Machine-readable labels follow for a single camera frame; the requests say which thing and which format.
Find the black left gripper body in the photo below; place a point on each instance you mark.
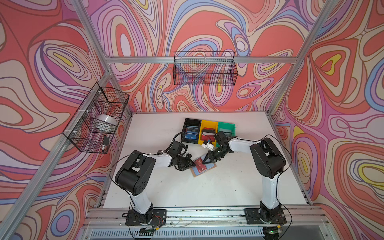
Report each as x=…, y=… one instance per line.
x=182, y=162

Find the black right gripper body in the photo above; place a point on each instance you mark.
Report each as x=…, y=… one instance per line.
x=218, y=152

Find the brown leather card holder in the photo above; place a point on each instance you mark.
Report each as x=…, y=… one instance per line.
x=209, y=167

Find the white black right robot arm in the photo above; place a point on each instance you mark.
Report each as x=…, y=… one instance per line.
x=268, y=160

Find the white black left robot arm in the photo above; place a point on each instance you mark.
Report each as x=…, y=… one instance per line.
x=134, y=175

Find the green plastic bin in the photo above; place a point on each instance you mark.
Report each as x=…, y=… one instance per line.
x=228, y=128

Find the yellow plastic bin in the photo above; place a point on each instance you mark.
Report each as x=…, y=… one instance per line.
x=207, y=132

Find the black plastic bin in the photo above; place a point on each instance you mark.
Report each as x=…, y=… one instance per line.
x=191, y=130

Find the silver tape roll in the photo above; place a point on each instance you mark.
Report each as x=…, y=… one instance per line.
x=106, y=124

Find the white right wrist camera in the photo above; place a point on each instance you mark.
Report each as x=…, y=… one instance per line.
x=208, y=145

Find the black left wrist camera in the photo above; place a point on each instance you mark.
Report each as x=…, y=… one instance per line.
x=177, y=148

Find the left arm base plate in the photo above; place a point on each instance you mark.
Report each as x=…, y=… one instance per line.
x=153, y=218

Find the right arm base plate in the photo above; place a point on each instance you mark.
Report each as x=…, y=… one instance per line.
x=259, y=216

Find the black wire basket back wall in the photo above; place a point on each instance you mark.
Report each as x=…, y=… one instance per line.
x=205, y=68

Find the black wire basket wall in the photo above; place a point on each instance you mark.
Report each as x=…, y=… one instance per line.
x=205, y=68
x=81, y=130

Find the black wire basket left wall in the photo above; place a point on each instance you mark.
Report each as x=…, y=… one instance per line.
x=81, y=130

